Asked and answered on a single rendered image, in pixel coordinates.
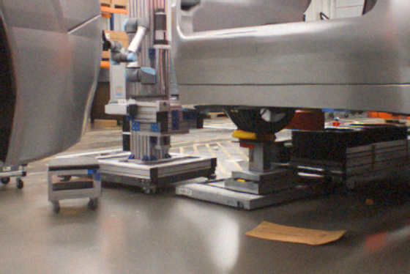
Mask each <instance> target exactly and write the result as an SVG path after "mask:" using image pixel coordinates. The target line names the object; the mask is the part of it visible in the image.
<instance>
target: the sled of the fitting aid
mask: <svg viewBox="0 0 410 274"><path fill-rule="evenodd" d="M298 185H299V177H298V176H293V175H291V176H287V177H279V178H275V179H268V180H263V181H255V180H250V179H241V178H236V177H232V178H227V179H225V188H227V189H232V190H240V191H244V192H248V193H257V194H260V193H266V192H270V191H274V190H280V189H285V188H292V187H295V186H298Z"/></svg>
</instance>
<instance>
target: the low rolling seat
mask: <svg viewBox="0 0 410 274"><path fill-rule="evenodd" d="M91 173H93V179H92V180H84V181H69V182H53V179H52V176H57V175H73V174H91ZM98 197H101V172H100V164H99V162H98V160H97V159H96V158H57V159H49V160H48V201H50V200H51V202H52V205H53V211H54V212H55V213H59V212H60V210H61V207H60V203H59V202H60V201H59V200H64V199H88V198H89V203H88V208H89V209H90V210H94V209H95V207H96V202H97V200H98Z"/></svg>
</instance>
